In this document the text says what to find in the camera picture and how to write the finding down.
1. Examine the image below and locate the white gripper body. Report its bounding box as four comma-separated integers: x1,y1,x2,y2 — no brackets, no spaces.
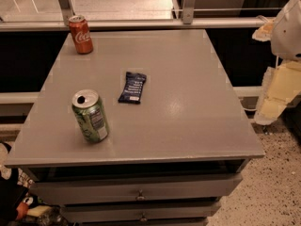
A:
271,0,301,61

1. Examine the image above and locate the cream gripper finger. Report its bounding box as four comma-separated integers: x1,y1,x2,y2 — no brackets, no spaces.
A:
252,20,274,42
254,61,301,125

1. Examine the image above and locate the red Coca-Cola can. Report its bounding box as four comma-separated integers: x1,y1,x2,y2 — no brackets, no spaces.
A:
69,15,93,54

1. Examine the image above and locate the green soda can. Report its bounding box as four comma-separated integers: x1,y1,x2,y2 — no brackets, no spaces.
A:
71,89,109,143

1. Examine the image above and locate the metal window railing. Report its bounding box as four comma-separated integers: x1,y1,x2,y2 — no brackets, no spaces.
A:
0,0,301,32

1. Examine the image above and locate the grey drawer cabinet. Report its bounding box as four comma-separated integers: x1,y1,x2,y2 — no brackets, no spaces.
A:
7,30,263,226

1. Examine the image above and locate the dark blue snack wrapper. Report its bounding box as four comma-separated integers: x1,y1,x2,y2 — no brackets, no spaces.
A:
118,72,147,105

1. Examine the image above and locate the upper drawer knob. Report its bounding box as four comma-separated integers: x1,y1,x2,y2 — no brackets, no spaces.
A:
135,190,146,201

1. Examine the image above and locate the drawer knob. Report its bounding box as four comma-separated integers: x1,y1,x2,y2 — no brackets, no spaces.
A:
139,214,148,222
135,190,146,201

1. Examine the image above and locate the lower drawer knob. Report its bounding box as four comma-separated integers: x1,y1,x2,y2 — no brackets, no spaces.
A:
139,214,148,222

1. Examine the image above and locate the clutter pile on floor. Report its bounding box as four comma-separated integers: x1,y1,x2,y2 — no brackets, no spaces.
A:
0,141,69,226

